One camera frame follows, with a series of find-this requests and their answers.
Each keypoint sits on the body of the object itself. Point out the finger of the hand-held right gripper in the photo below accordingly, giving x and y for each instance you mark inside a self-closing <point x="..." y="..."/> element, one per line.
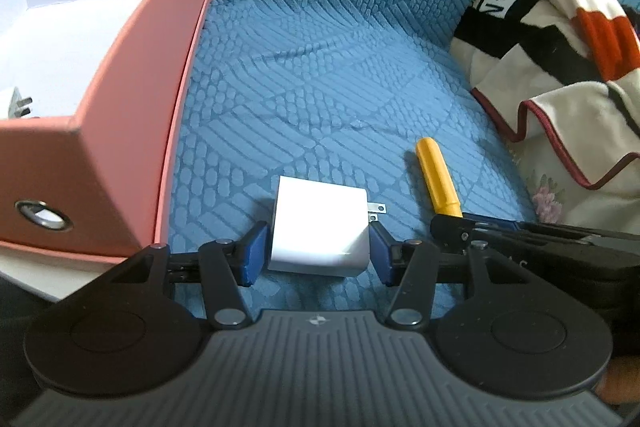
<point x="575" y="248"/>
<point x="490" y="226"/>

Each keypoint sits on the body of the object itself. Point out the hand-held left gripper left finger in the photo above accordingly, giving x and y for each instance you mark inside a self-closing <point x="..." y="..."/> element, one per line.
<point x="250" y="253"/>

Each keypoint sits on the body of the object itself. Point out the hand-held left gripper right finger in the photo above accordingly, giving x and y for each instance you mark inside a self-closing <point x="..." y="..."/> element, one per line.
<point x="382" y="257"/>

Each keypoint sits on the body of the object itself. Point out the white charger plug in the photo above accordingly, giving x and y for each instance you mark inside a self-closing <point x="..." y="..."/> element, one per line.
<point x="315" y="232"/>
<point x="19" y="104"/>

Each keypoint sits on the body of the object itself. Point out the yellow plastic tube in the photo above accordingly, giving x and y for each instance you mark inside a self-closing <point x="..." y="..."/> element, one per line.
<point x="437" y="177"/>

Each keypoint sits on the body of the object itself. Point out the pink cardboard box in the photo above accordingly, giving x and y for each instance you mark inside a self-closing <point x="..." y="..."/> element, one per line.
<point x="125" y="132"/>

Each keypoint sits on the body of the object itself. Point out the person's right forearm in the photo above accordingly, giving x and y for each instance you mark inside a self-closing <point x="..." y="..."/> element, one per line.
<point x="617" y="379"/>

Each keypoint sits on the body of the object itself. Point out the floral bed sheet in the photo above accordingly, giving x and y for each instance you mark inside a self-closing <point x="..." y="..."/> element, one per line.
<point x="560" y="187"/>

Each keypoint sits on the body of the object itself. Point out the striped fleece blanket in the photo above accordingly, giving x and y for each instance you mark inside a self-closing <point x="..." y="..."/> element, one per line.
<point x="550" y="32"/>

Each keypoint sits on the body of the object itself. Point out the blue textured sofa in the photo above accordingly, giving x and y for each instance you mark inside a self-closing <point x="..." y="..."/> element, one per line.
<point x="325" y="57"/>

